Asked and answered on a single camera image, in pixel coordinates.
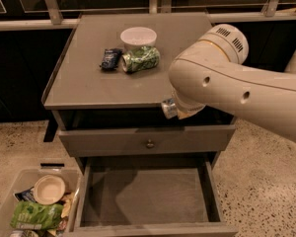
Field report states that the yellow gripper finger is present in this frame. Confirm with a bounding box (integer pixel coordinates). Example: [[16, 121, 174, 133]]
[[178, 110, 198, 119]]

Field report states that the silver redbull can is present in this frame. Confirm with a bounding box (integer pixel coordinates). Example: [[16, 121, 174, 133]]
[[161, 99, 178, 119]]

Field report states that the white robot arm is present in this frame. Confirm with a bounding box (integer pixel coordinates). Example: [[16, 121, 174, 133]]
[[169, 24, 296, 142]]

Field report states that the round brass drawer knob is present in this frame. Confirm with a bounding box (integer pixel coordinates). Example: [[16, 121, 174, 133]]
[[146, 139, 155, 149]]

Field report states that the grey closed upper drawer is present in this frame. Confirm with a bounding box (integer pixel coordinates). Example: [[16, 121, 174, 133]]
[[59, 125, 235, 157]]

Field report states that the crushed green soda can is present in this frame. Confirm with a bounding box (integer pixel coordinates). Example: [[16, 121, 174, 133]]
[[122, 46, 160, 73]]

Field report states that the grey drawer cabinet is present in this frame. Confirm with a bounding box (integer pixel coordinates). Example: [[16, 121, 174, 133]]
[[40, 12, 256, 237]]

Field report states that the grey open middle drawer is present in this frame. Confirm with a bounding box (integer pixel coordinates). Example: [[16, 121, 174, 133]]
[[65, 156, 237, 237]]

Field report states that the dark blue snack packet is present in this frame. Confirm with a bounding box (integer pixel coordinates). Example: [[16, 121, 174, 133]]
[[100, 48, 122, 71]]

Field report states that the white round bowl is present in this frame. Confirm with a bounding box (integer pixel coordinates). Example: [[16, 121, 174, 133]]
[[120, 27, 157, 50]]

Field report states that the metal window railing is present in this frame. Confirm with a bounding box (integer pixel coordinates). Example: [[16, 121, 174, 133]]
[[0, 0, 296, 31]]

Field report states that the beige paper bowl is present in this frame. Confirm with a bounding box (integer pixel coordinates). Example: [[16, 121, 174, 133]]
[[34, 175, 65, 204]]

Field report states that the clear plastic storage bin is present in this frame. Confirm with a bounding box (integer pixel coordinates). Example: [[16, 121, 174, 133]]
[[0, 168, 82, 237]]

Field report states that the blue snack bag in bin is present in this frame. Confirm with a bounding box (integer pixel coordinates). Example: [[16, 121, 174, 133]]
[[14, 188, 36, 202]]

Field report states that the green chip bag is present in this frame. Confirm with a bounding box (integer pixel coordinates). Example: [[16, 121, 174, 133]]
[[10, 201, 63, 230]]

